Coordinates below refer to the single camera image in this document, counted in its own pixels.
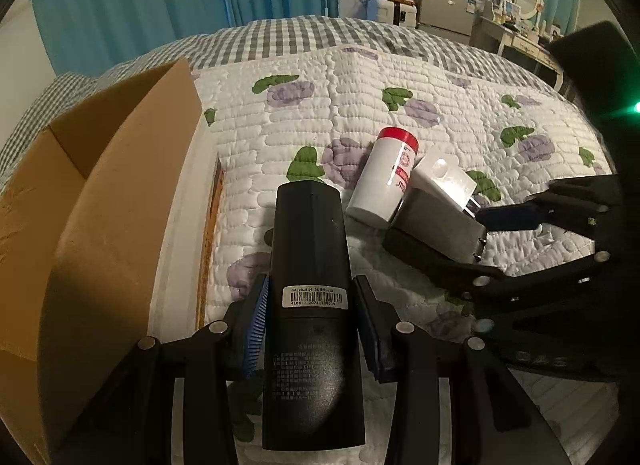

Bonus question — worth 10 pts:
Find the black tube bottle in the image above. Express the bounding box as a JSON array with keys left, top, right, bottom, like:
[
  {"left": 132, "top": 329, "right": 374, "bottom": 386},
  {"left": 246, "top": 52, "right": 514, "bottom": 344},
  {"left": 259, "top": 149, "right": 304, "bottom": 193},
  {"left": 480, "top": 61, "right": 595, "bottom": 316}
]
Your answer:
[{"left": 262, "top": 180, "right": 366, "bottom": 452}]

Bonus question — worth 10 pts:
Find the black rectangular box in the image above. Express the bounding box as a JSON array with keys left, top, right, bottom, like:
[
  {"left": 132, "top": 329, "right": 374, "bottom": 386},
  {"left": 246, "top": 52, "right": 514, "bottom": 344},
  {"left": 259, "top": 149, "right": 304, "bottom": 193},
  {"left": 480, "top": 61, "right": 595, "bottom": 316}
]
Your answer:
[{"left": 385, "top": 189, "right": 487, "bottom": 263}]

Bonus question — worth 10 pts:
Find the white charger plug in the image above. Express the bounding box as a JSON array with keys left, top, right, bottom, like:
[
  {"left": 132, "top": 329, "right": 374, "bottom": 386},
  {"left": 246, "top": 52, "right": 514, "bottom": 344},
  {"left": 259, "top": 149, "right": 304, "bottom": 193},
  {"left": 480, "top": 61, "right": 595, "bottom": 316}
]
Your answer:
[{"left": 409, "top": 148, "right": 480, "bottom": 218}]

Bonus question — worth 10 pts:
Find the white bottle red cap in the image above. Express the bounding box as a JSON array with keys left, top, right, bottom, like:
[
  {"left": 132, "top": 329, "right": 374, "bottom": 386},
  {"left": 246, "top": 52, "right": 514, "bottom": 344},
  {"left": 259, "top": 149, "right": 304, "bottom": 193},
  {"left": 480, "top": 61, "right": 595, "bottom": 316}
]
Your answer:
[{"left": 346, "top": 126, "right": 419, "bottom": 229}]

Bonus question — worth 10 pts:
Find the white vanity table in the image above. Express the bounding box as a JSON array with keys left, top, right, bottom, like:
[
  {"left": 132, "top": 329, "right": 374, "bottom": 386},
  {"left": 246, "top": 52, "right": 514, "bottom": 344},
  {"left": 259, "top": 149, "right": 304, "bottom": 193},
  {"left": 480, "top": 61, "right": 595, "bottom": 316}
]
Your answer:
[{"left": 470, "top": 16, "right": 564, "bottom": 92}]

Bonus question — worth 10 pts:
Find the cardboard box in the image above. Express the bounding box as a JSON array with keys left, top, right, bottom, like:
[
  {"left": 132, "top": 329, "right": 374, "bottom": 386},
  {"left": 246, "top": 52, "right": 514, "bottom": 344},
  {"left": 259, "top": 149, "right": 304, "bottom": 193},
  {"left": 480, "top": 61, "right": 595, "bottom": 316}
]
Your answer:
[{"left": 1, "top": 59, "right": 204, "bottom": 464}]

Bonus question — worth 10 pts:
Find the silver mini fridge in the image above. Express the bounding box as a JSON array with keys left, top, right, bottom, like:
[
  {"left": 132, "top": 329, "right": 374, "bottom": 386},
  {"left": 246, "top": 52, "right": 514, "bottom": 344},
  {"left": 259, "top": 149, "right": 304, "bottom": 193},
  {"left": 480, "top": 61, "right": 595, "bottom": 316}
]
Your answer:
[{"left": 418, "top": 0, "right": 476, "bottom": 45}]

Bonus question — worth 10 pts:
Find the floral quilted white blanket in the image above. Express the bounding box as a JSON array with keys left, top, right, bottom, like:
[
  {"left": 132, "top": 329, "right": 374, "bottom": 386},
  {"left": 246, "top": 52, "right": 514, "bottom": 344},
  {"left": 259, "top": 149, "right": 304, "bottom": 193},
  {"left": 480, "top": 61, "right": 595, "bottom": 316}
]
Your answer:
[{"left": 188, "top": 43, "right": 612, "bottom": 343}]

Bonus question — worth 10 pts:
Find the grey checked bed sheet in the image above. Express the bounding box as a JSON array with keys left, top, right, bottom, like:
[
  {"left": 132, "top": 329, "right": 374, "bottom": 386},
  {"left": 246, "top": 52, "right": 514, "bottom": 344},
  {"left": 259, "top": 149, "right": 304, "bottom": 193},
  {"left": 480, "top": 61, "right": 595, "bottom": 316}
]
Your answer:
[{"left": 1, "top": 16, "right": 567, "bottom": 185}]

